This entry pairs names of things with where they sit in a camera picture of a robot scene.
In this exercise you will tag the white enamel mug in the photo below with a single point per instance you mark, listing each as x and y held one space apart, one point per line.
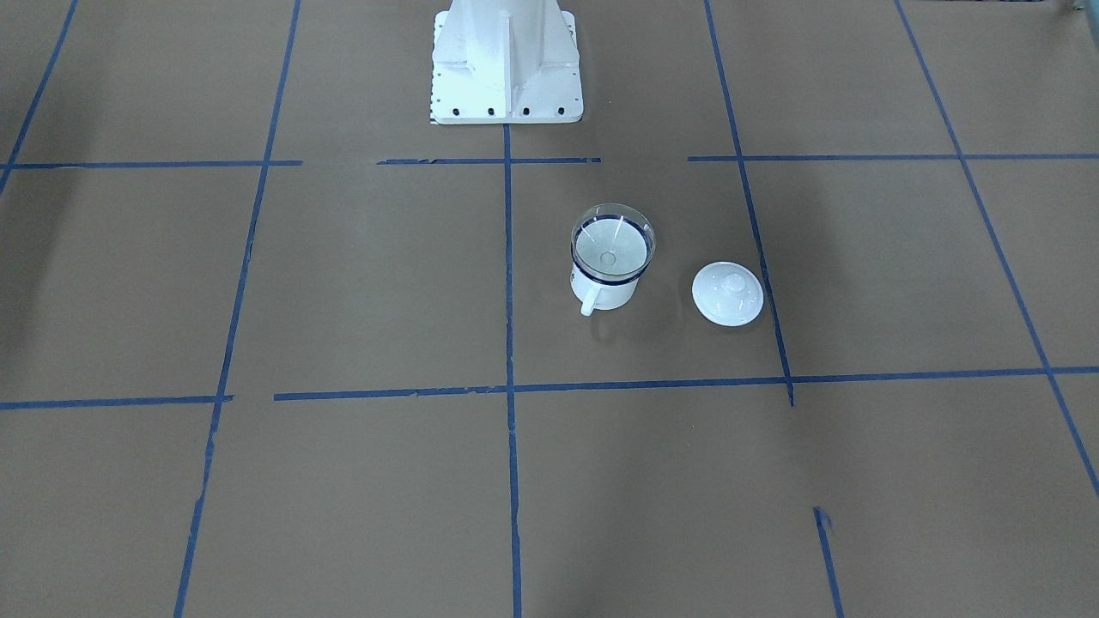
595 297

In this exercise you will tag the white enamel mug lid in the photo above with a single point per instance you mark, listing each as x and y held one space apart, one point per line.
727 294

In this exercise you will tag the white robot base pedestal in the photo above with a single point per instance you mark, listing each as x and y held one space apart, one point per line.
498 62

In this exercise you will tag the clear plastic funnel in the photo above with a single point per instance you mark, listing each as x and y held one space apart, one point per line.
613 244

